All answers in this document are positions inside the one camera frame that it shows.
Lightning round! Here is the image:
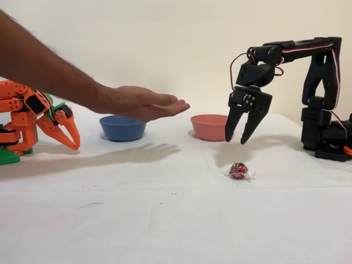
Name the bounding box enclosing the person's bare hand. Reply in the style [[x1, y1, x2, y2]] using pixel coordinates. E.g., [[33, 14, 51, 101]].
[[102, 85, 191, 123]]

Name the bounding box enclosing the blue bowl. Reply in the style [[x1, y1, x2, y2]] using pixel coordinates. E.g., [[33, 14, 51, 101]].
[[99, 114, 147, 142]]

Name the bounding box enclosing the pink bowl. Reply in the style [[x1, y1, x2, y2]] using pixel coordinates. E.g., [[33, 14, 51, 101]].
[[190, 114, 230, 142]]

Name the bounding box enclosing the red candy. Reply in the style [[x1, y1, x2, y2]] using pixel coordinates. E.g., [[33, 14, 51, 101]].
[[224, 161, 258, 183]]

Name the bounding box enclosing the white table cloth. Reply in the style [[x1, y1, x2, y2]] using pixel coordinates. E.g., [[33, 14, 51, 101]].
[[0, 101, 352, 264]]

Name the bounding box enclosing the person's bare forearm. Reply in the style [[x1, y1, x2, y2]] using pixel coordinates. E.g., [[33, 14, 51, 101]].
[[0, 9, 111, 116]]

